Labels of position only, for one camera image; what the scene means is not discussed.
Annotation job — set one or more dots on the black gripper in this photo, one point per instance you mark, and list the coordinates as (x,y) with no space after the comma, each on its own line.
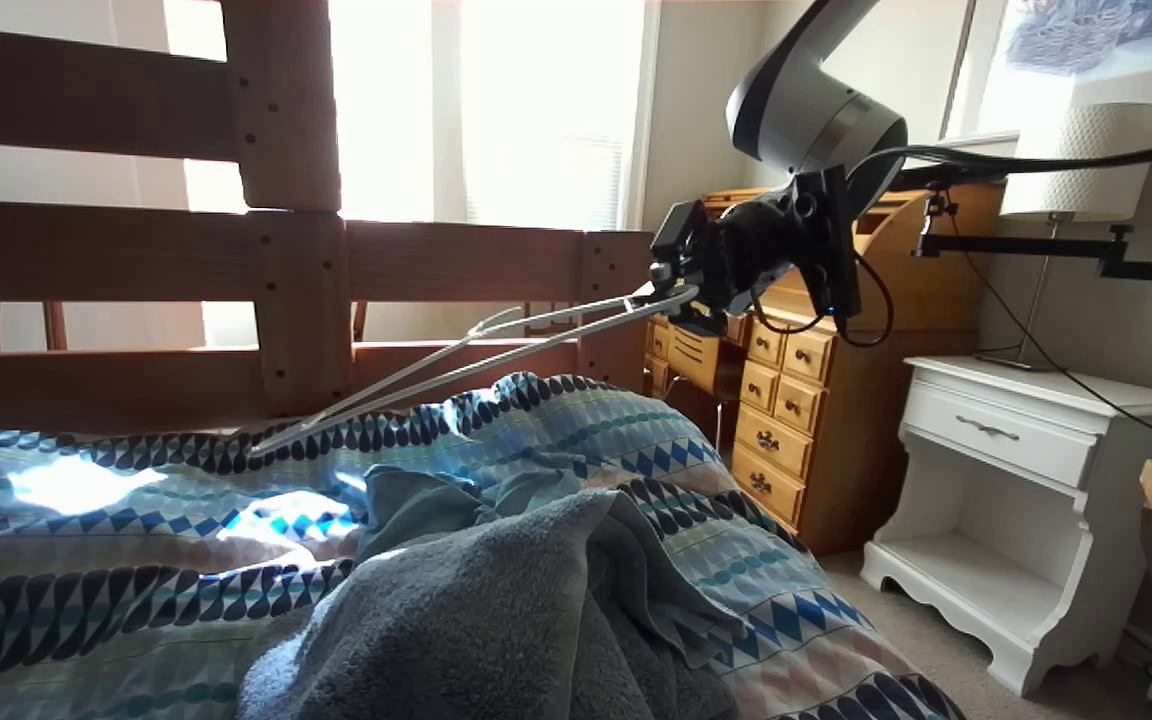
(722,264)

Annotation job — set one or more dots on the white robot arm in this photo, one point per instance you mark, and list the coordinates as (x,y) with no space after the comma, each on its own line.
(838,155)

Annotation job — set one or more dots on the wooden dresser with drawers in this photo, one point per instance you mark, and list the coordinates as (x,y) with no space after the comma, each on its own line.
(807,411)

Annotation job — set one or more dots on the white nightstand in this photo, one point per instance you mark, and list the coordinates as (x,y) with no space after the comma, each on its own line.
(1022,509)

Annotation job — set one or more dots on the grey towel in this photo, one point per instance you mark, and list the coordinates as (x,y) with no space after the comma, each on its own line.
(541,601)

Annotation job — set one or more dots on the white lamp shade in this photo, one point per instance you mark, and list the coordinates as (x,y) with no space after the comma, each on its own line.
(1096,180)

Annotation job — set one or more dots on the blue patterned bedspread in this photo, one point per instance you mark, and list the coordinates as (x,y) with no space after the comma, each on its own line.
(144,573)

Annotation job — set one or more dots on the wall art poster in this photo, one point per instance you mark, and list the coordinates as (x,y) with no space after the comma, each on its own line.
(1022,62)

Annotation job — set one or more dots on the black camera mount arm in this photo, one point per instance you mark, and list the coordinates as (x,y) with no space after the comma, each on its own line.
(1109,252)

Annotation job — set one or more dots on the wooden bunk bed frame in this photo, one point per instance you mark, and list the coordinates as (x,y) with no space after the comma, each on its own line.
(285,250)

